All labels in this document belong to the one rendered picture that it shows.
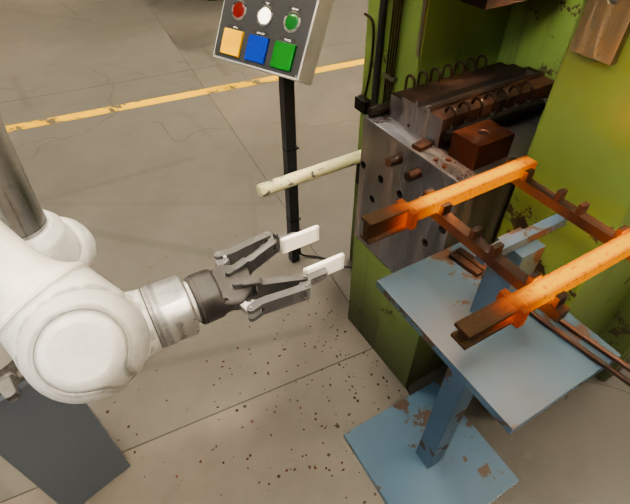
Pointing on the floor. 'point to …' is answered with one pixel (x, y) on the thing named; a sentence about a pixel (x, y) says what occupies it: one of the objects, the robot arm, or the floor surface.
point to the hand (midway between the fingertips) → (314, 252)
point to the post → (289, 155)
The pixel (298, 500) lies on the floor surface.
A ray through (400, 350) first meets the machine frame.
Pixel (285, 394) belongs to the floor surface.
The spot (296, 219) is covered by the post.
